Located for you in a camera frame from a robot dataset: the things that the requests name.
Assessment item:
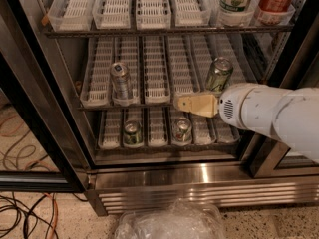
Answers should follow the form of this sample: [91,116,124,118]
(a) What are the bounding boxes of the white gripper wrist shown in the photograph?
[173,83,283,137]

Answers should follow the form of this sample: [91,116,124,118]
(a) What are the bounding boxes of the green can shelf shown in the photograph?
[205,57,233,93]

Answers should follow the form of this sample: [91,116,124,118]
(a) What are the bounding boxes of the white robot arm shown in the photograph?
[173,83,319,161]

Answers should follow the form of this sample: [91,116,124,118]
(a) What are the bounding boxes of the green can bottom right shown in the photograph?
[172,117,192,142]

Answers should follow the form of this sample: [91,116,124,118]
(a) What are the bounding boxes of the green can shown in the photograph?
[124,120,142,145]
[172,117,192,142]

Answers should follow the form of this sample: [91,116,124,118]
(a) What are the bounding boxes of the green can bottom left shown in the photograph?
[124,120,142,145]

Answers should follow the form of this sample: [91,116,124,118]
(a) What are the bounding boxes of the silver blue can middle shelf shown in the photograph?
[110,62,133,100]

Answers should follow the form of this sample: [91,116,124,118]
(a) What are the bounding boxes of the stainless steel fridge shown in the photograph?
[0,0,319,217]

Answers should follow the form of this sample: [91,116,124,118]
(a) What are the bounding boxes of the open fridge glass door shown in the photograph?
[0,0,93,192]

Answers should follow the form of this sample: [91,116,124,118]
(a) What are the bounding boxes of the clear plastic bag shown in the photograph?
[114,199,226,239]

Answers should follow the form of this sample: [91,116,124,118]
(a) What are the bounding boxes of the middle wire shelf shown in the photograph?
[77,97,260,112]

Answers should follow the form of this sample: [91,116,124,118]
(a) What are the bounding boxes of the wire shelf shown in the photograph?
[96,140,239,153]
[77,97,260,112]
[43,24,293,39]

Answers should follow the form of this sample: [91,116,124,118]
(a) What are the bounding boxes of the top wire shelf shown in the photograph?
[43,24,293,39]

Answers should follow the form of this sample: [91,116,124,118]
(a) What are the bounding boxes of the bottom wire shelf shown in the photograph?
[96,140,239,153]

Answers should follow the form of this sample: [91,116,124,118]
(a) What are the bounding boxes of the orange cable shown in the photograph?
[43,192,60,239]

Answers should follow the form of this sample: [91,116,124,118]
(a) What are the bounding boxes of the black cables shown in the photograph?
[0,192,59,239]

